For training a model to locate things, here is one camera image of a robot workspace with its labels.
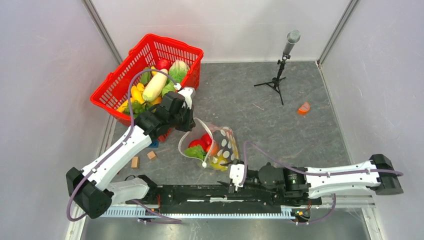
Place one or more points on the red tomato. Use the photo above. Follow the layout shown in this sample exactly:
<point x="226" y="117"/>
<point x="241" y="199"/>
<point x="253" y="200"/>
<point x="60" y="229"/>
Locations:
<point x="163" y="64"/>

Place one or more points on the napa cabbage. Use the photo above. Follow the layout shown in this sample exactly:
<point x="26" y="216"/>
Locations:
<point x="178" y="70"/>

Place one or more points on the orange small block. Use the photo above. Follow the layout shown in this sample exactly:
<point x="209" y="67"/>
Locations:
<point x="304" y="108"/>

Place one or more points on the orange carrot with leaves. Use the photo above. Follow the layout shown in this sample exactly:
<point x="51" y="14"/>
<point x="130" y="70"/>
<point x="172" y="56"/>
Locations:
<point x="198" y="153"/>

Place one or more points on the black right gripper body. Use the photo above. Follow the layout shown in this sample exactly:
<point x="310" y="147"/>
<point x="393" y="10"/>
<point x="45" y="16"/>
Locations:
<point x="233" y="189"/>

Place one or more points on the green leafy lettuce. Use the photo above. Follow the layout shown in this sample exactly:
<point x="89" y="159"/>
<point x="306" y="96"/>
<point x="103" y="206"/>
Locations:
<point x="138" y="107"/>

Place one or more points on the white radish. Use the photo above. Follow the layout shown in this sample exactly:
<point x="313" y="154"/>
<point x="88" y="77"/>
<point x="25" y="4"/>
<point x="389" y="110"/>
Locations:
<point x="154" y="87"/>

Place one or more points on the tan wooden block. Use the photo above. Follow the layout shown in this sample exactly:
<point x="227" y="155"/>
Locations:
<point x="135" y="162"/>

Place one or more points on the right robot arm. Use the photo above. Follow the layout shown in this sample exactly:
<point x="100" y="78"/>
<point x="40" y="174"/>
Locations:
<point x="376" y="174"/>

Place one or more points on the round green cabbage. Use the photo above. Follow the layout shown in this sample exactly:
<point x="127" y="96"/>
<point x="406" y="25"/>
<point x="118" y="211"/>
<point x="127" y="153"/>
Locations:
<point x="168" y="88"/>

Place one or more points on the green bell pepper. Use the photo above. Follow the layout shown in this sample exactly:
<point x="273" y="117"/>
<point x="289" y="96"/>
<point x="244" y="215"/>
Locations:
<point x="145" y="77"/>

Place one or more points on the black microphone tripod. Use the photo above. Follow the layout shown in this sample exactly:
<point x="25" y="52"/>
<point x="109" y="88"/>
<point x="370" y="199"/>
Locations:
<point x="275" y="82"/>

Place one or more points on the yellow bell pepper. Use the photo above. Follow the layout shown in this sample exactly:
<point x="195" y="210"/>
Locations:
<point x="136" y="92"/>

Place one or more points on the silver microphone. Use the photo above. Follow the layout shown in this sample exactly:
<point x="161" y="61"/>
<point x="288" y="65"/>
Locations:
<point x="292" y="38"/>

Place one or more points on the aluminium frame rail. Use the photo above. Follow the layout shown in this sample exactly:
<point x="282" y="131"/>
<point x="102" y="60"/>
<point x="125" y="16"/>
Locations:
<point x="320" y="212"/>

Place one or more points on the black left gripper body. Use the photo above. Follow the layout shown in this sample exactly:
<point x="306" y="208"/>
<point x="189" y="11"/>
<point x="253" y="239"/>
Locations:
<point x="182" y="121"/>

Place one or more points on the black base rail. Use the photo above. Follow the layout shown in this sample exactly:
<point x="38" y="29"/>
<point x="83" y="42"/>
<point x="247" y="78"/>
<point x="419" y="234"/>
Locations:
<point x="215" y="199"/>

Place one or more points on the yellow banana bunch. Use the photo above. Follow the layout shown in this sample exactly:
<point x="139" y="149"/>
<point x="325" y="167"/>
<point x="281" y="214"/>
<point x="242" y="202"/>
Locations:
<point x="224" y="150"/>

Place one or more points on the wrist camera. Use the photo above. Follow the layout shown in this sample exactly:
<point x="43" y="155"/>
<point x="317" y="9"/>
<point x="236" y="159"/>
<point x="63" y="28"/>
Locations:
<point x="187" y="92"/>
<point x="237" y="170"/>

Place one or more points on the clear polka dot zip bag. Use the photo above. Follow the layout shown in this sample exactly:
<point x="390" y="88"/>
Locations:
<point x="197" y="132"/>

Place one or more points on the light wooden cube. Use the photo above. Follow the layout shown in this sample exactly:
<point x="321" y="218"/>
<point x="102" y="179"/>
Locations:
<point x="151" y="156"/>

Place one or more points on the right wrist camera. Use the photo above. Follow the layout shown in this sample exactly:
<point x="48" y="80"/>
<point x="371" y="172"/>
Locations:
<point x="237" y="170"/>

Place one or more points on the blue lego brick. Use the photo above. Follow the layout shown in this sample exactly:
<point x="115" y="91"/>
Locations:
<point x="154" y="144"/>

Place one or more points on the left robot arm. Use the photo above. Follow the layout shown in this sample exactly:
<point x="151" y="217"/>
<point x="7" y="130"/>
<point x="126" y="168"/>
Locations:
<point x="91" y="187"/>

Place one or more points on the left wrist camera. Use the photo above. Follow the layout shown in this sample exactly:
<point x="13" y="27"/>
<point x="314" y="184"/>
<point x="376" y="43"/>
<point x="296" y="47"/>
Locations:
<point x="187" y="92"/>

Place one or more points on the red apple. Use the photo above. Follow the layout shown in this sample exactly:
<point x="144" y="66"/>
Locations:
<point x="199" y="142"/>
<point x="207" y="139"/>

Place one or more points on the red plastic shopping basket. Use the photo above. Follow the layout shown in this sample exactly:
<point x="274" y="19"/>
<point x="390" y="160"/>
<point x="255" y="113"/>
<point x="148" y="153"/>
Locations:
<point x="146" y="53"/>

